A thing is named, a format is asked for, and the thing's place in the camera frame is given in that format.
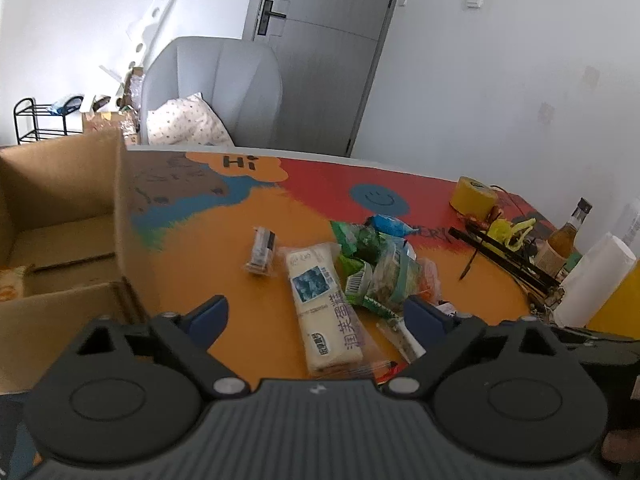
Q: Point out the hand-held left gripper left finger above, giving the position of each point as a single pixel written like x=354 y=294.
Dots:
x=210 y=316

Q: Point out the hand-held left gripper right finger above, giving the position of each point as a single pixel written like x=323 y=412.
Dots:
x=422 y=317

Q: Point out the brown cardboard box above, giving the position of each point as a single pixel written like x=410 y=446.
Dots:
x=55 y=175

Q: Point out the white stick snack packet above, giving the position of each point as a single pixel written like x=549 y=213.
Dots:
x=397 y=336

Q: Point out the clear green-banded snack packet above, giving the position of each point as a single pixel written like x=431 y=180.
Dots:
x=395 y=272

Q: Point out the colourful printed table mat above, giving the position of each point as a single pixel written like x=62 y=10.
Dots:
x=210 y=260

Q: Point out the red clear snack packet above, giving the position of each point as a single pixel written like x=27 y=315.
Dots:
x=387 y=371

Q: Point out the brown thin stick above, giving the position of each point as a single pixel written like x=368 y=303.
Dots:
x=470 y=264

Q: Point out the green barcode snack packet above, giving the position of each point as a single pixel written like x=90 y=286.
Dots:
x=356 y=285

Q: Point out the small dark snack packet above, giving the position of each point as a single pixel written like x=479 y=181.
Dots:
x=261 y=250

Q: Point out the dark green snack packet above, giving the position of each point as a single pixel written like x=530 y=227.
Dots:
x=371 y=242

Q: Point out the crumpled blue snack packet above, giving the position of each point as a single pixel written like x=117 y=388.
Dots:
x=390 y=225

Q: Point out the black metal rods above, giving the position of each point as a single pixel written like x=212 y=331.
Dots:
x=505 y=257

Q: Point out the long white bread packet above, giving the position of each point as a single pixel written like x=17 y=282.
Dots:
x=320 y=310

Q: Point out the red orange wrapped candy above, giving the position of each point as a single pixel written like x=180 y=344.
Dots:
x=480 y=220

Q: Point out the light green snack packet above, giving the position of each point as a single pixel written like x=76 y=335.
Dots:
x=345 y=235

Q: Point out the yellow plastic clip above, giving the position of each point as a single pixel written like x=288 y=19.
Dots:
x=500 y=232

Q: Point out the yellow tape roll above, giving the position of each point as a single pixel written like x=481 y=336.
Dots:
x=470 y=197

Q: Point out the glass bottle with label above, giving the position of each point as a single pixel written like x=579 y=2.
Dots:
x=557 y=245

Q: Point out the white paper roll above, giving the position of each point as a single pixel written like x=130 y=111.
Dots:
x=592 y=280

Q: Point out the dotted white pillow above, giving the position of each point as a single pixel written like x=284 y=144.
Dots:
x=185 y=122

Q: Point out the yellow container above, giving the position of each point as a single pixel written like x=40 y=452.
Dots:
x=620 y=305

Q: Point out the cream orange snack packet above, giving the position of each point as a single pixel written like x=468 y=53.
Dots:
x=10 y=285

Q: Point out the brown paper bag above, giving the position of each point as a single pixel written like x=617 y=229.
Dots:
x=105 y=120

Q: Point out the clear plastic bottle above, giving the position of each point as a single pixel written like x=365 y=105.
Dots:
x=627 y=220

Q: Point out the grey armchair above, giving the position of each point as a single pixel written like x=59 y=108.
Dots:
x=240 y=90

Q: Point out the blue item on rack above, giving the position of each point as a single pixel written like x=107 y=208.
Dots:
x=67 y=105

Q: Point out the grey door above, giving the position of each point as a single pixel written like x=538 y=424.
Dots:
x=325 y=60

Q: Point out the black shoe rack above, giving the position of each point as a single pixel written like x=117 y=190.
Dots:
x=17 y=115

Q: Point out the white perforated board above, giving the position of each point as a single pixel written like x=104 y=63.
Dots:
x=157 y=7

